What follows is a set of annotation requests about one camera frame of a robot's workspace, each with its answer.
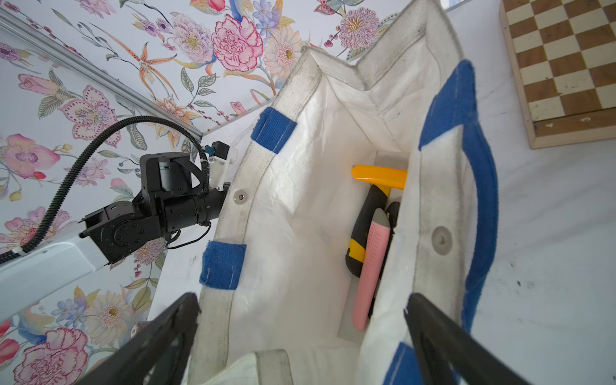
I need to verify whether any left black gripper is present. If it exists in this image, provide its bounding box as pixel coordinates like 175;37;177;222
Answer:
80;152;230;264

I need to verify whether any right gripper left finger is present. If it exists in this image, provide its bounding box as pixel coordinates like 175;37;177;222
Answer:
78;293;200;385

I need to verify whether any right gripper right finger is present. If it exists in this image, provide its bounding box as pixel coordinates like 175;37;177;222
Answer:
404;293;527;384

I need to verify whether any white Doraemon canvas pouch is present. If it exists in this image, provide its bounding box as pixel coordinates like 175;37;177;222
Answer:
188;1;499;384

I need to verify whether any light pink art knife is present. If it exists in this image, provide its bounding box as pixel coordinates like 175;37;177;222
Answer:
352;208;391;330

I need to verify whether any black yellow utility knife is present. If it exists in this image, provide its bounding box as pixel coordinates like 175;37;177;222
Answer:
345;184;391;277

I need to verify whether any yellow slim art knife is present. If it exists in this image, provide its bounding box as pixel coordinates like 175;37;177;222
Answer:
351;165;407;190

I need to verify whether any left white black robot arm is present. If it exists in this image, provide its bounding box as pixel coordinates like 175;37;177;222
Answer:
1;152;234;319

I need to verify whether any wooden chessboard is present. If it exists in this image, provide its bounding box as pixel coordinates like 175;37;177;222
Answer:
499;0;615;149

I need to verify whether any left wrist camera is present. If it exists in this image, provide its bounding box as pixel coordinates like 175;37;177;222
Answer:
205;141;238;192

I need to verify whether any black corrugated cable conduit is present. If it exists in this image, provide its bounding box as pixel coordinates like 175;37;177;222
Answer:
0;115;211;265

